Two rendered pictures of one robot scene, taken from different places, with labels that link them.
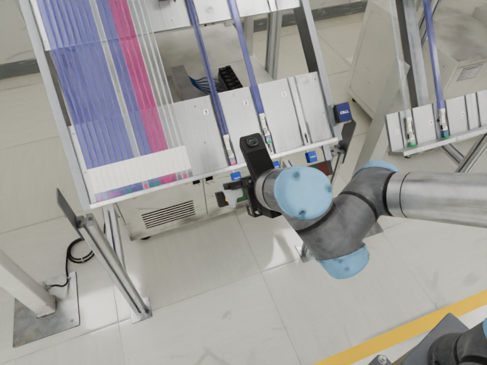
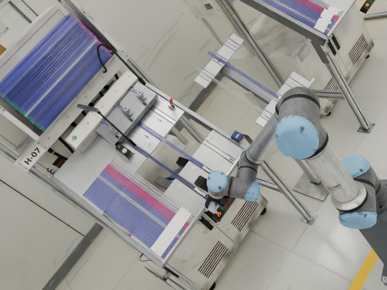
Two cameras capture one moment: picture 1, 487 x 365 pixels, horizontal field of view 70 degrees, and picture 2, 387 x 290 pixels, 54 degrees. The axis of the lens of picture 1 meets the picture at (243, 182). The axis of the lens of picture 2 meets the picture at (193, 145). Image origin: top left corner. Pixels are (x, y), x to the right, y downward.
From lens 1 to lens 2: 0.91 m
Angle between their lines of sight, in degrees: 20
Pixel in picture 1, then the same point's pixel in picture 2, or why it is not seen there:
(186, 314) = not seen: outside the picture
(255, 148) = (201, 182)
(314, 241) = (234, 193)
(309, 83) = (213, 137)
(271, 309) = (311, 266)
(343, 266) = (251, 193)
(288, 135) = (223, 166)
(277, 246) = (290, 229)
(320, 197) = (221, 178)
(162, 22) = (135, 166)
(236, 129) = not seen: hidden behind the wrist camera
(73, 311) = not seen: outside the picture
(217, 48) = (169, 152)
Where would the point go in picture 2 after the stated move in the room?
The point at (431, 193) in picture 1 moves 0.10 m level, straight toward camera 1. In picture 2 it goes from (254, 148) to (250, 170)
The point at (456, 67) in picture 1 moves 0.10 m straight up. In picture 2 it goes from (292, 58) to (284, 46)
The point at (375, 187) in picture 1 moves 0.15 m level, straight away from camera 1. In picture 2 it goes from (244, 160) to (245, 133)
